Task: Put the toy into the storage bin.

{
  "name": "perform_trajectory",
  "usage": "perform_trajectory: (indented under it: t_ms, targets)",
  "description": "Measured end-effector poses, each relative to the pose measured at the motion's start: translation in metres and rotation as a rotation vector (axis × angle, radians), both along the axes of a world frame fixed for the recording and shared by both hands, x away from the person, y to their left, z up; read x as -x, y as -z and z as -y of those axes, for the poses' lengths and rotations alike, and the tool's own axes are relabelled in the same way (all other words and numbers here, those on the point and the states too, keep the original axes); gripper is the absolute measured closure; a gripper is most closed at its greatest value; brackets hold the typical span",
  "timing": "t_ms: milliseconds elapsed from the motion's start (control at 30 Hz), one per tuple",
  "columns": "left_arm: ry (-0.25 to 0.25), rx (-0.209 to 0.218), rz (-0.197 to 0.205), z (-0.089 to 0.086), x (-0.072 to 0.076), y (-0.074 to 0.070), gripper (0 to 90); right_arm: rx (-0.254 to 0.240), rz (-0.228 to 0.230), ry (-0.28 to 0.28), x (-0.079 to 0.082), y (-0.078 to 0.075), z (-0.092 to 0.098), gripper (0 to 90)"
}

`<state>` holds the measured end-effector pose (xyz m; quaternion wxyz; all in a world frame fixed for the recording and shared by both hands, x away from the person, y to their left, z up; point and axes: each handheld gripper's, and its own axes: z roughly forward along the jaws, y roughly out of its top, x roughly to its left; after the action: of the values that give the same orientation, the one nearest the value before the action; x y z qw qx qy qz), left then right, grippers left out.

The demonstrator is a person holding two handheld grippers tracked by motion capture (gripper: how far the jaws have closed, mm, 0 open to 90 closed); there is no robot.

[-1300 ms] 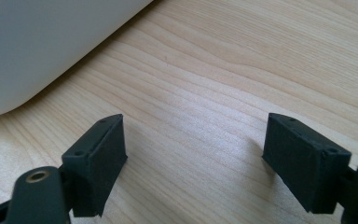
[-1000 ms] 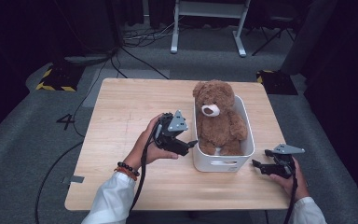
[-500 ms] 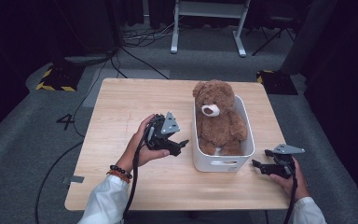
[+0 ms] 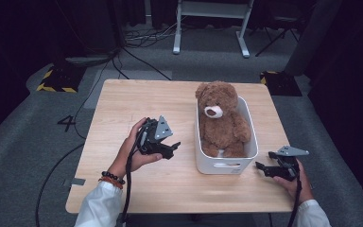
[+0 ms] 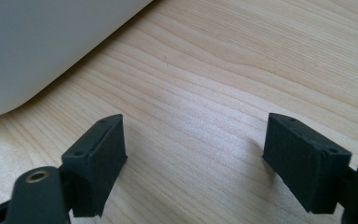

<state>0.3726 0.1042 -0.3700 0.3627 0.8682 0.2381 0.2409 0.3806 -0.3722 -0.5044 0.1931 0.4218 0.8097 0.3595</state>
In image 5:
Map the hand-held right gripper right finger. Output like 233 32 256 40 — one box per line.
262 112 353 216

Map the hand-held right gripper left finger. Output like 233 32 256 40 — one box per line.
61 113 129 218

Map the white plastic storage bin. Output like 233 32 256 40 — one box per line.
0 0 154 120

